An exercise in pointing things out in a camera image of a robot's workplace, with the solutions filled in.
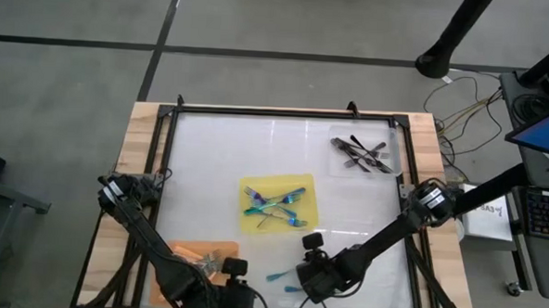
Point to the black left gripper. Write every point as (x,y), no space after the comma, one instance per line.
(231,303)

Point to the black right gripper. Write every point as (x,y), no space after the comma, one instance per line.
(322,279)

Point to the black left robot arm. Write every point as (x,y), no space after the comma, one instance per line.
(158,256)

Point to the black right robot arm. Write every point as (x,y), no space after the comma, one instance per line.
(387,238)

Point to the orange mat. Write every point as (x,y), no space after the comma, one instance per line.
(226,247)

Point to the yellow mat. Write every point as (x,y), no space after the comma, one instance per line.
(301,183)

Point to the clear plastic bin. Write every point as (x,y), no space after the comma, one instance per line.
(336,170)

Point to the white round object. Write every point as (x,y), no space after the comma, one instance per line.
(460,229)

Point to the white printed paper sheet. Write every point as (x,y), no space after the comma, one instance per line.
(489,224)

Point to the desk caster wheel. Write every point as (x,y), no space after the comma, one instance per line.
(513,289)

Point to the gray side desk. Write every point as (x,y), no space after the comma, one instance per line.
(543,268)

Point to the black backlit keyboard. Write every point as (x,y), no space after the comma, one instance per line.
(548,214)

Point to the gray metal table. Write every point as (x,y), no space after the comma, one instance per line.
(17,198)

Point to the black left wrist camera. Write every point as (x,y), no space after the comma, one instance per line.
(235,266)

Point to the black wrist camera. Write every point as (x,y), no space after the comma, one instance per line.
(314,241)
(235,266)

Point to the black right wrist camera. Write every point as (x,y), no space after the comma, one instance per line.
(314,241)

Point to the black frame bracket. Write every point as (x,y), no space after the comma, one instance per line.
(180,101)
(352,108)

